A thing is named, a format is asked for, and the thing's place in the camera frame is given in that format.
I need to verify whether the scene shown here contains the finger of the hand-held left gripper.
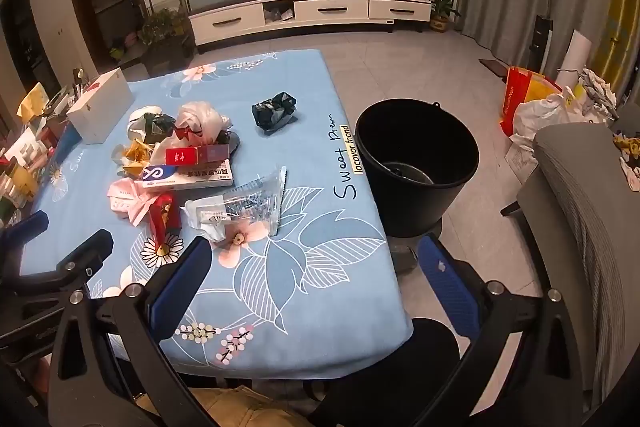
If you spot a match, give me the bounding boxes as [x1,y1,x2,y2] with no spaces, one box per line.
[0,210,51,261]
[0,229,116,309]

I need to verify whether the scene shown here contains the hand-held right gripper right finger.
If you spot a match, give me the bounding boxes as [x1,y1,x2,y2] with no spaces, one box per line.
[416,234,597,427]

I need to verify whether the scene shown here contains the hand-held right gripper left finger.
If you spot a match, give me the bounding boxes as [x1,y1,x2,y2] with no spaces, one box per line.
[47,236,216,427]

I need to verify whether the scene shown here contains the yellow snack bag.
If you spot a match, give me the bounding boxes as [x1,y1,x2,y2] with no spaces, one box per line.
[112,139,157,178]

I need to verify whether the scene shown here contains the black bucket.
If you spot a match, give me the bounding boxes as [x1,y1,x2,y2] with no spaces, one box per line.
[354,98,482,239]

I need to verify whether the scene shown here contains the grey round base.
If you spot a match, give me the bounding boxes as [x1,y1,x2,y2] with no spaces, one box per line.
[387,217,446,275]

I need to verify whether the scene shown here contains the red wrapper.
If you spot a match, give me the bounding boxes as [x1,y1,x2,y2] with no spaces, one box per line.
[148,193,185,258]

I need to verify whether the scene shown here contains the pile of assorted boxes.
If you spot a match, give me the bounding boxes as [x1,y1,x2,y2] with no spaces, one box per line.
[0,77,83,228]

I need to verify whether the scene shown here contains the pink crumpled paper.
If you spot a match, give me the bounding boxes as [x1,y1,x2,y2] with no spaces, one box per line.
[107,178,162,226]

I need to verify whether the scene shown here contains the white crumpled paper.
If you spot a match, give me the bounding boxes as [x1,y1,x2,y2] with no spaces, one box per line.
[181,196,236,244]

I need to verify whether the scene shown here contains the white blue medicine box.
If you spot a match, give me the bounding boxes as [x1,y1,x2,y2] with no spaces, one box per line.
[141,158,236,191]

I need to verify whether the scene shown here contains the clear plastic bag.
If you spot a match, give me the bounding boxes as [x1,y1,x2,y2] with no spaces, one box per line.
[220,166,289,237]

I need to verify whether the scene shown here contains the blue floral tablecloth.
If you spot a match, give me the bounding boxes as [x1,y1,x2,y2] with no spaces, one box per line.
[20,49,416,380]

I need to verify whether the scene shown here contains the red cigarette box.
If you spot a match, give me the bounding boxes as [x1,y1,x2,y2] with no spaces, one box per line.
[165,145,232,166]

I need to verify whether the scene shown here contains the person's leg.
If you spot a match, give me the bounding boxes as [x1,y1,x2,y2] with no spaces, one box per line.
[135,384,321,427]

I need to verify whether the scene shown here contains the white gift box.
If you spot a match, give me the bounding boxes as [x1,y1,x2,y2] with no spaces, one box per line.
[66,67,134,144]

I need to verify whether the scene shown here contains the grey sofa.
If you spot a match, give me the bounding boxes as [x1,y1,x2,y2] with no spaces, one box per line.
[517,123,640,413]

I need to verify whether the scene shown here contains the crumpled white plastic bag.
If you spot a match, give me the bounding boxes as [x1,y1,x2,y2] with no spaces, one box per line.
[175,101,235,142]

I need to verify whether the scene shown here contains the large white plastic bag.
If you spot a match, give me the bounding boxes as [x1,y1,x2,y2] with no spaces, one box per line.
[509,89,593,152]

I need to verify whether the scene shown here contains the dark crumpled packet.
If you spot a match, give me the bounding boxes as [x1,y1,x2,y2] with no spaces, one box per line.
[251,91,298,136]

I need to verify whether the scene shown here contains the red yellow shopping bag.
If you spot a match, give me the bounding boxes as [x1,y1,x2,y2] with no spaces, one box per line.
[499,66,563,138]

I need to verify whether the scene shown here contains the brown doormat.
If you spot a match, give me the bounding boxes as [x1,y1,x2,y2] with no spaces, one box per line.
[479,58,512,81]

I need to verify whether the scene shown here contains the pile of clothes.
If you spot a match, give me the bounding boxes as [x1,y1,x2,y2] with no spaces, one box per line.
[614,131,640,194]

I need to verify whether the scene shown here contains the group of leafy plants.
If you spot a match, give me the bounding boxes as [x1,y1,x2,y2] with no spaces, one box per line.
[137,7,191,48]

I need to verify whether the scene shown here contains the white grey crumpled cloth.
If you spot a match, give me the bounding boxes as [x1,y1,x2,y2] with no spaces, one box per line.
[577,68,620,122]

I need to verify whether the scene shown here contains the white paper roll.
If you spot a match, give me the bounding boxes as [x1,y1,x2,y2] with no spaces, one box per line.
[556,29,594,88]

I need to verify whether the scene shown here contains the upright vacuum cleaner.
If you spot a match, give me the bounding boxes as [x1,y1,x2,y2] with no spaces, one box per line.
[529,0,558,74]

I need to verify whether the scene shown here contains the small potted plant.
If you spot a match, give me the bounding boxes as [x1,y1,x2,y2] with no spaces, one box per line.
[429,0,462,32]

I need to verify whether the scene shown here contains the white TV cabinet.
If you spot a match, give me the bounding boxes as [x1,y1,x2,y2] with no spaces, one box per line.
[184,0,434,54]

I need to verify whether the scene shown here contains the yellow patterned curtain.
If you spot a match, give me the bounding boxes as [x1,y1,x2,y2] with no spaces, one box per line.
[597,0,640,88]

